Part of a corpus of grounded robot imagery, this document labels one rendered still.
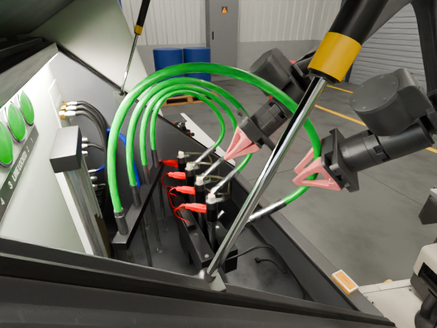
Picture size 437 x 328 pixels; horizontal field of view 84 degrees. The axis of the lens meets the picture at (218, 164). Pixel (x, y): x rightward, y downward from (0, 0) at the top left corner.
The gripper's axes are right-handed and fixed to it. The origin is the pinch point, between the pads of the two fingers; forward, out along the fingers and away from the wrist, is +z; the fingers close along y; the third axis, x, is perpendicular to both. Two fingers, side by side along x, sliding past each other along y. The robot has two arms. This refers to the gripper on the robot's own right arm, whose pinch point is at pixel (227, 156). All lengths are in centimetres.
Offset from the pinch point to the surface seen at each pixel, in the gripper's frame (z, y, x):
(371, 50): -320, -356, -570
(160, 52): 46, 14, -470
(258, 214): 2.2, -8.6, 10.8
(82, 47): 9.9, 37.5, -26.7
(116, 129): 6.7, 21.4, 8.0
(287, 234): 6.1, -32.4, -1.0
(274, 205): -1.4, -9.2, 11.3
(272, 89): -14.9, 9.0, 11.1
